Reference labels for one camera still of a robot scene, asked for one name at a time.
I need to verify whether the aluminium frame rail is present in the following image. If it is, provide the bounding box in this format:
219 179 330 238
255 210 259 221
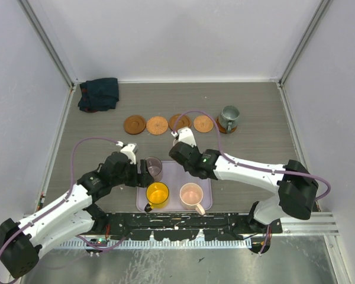
17 211 340 237

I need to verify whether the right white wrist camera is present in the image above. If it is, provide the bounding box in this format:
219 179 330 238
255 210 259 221
171 127 196 147

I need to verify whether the purple mug black handle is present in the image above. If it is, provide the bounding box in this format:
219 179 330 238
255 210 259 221
146 157 163 182

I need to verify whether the white slotted cable duct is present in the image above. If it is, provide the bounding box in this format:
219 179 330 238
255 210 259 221
59 235 252 250

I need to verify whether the yellow mug black handle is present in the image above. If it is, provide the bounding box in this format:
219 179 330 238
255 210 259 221
144 182 170 212

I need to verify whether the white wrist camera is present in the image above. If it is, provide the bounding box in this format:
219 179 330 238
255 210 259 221
116 141 138 164
171 127 196 147

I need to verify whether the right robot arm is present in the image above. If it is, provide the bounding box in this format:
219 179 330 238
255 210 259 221
169 142 318 233

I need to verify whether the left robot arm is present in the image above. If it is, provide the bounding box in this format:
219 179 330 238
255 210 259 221
0 152 154 279

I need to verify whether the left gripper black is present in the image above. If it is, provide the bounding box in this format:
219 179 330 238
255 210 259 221
111 159 153 188

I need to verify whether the wooden coaster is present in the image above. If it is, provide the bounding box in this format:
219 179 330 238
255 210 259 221
168 114 192 131
123 115 146 135
216 117 237 134

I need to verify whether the grey-green mug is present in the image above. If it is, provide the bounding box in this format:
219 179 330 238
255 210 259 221
218 105 240 134

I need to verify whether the lavender plastic tray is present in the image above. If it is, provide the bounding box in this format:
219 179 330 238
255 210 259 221
147 157 213 212

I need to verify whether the pink mug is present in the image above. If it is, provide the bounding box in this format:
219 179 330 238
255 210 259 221
179 183 205 215

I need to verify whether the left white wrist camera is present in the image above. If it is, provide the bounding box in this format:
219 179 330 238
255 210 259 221
116 141 138 164

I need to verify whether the dark blue folded cloth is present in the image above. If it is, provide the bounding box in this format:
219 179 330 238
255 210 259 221
78 78 120 113

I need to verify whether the woven rattan coaster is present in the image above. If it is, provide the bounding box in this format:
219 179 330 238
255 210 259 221
193 115 214 133
146 116 169 135

